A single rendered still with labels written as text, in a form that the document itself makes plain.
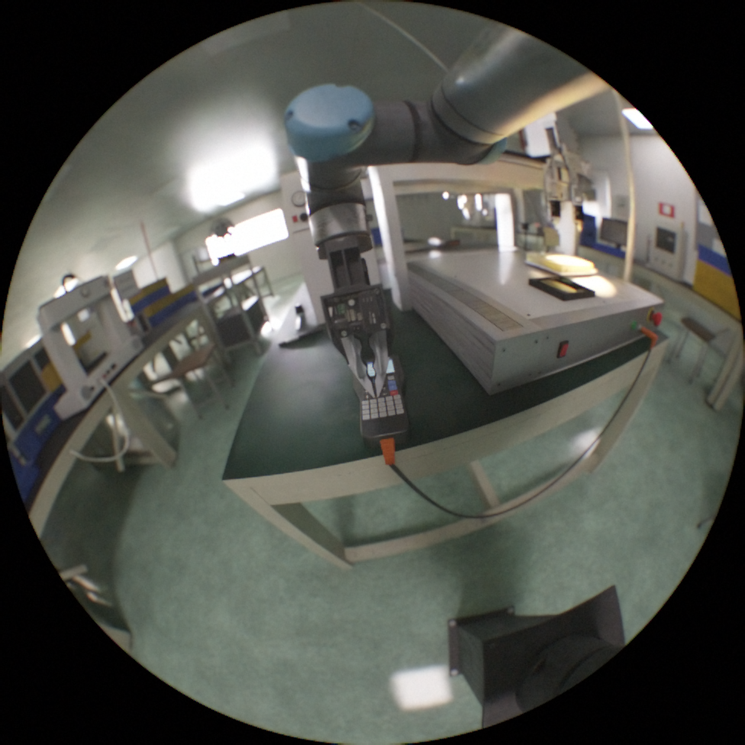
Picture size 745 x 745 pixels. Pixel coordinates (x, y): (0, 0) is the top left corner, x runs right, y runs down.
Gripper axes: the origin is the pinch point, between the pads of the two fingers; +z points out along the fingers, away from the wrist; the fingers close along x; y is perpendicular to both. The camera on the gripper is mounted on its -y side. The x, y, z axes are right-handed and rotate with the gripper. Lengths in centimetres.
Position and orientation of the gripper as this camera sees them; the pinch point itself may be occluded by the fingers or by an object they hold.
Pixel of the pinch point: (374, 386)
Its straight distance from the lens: 36.5
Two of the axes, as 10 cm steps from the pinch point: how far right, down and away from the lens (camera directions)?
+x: 9.8, -1.8, -0.5
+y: 0.1, 3.3, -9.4
